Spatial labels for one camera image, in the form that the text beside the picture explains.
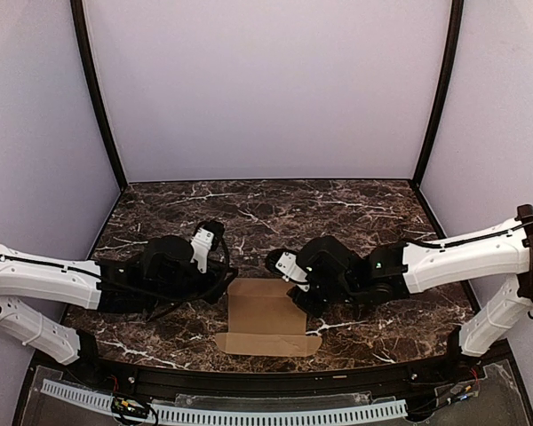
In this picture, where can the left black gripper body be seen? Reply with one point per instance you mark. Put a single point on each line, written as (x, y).
(219, 284)

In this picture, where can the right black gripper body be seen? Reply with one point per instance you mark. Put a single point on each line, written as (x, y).
(303, 299)

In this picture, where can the brown cardboard box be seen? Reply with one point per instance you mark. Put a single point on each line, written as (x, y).
(263, 321)

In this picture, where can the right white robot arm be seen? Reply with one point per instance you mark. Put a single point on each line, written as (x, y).
(326, 272)

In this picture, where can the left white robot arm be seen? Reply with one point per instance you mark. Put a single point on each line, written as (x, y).
(169, 271)

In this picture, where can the small green circuit board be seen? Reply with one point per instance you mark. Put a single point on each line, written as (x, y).
(129, 407)

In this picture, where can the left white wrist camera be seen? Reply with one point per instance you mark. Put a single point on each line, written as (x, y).
(206, 238)

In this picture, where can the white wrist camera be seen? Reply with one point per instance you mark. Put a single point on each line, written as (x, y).
(283, 263)
(206, 238)

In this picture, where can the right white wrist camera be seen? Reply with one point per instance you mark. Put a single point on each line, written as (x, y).
(283, 263)

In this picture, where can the black front table rail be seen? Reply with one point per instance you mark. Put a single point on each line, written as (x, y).
(414, 380)

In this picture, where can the white slotted cable duct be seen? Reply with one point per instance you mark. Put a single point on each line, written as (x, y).
(195, 410)

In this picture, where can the left black frame post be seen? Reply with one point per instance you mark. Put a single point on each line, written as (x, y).
(84, 45)

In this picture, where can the black frame post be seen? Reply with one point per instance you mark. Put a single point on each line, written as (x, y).
(84, 45)
(441, 92)

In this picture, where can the right black frame post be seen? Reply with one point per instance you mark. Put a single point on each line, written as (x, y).
(441, 92)

